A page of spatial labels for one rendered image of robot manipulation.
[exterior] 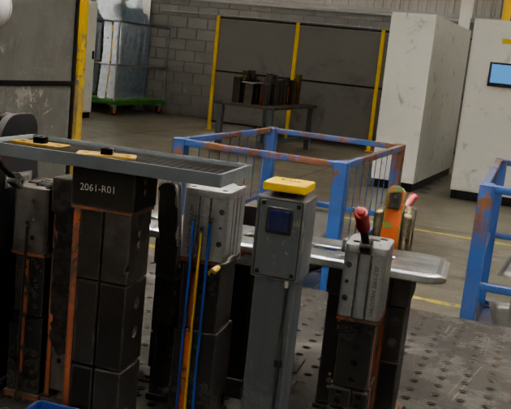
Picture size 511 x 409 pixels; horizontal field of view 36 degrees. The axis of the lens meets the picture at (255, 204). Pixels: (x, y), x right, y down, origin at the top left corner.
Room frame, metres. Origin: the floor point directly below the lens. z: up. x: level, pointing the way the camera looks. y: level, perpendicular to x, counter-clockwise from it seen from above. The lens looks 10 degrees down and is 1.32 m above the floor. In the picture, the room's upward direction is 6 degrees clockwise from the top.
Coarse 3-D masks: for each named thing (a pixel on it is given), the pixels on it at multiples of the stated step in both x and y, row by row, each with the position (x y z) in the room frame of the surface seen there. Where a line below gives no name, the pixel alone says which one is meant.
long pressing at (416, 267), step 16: (320, 240) 1.45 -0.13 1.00; (336, 240) 1.47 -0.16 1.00; (320, 256) 1.31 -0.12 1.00; (336, 256) 1.34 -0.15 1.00; (400, 256) 1.39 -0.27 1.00; (416, 256) 1.40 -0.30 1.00; (432, 256) 1.42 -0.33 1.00; (400, 272) 1.28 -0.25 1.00; (416, 272) 1.27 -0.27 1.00; (432, 272) 1.30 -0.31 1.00; (448, 272) 1.34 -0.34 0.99
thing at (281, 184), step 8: (264, 184) 1.06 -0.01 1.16; (272, 184) 1.06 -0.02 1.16; (280, 184) 1.05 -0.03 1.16; (288, 184) 1.05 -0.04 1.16; (296, 184) 1.06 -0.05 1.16; (304, 184) 1.06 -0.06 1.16; (312, 184) 1.08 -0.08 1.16; (280, 192) 1.08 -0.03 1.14; (288, 192) 1.05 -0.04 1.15; (296, 192) 1.05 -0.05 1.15; (304, 192) 1.05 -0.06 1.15
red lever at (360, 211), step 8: (360, 208) 1.07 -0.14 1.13; (360, 216) 1.07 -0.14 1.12; (368, 216) 1.08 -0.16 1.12; (360, 224) 1.08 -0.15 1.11; (368, 224) 1.09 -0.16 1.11; (360, 232) 1.11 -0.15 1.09; (360, 240) 1.16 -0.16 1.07; (368, 240) 1.15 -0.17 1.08; (360, 248) 1.16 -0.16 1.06; (368, 248) 1.16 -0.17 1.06
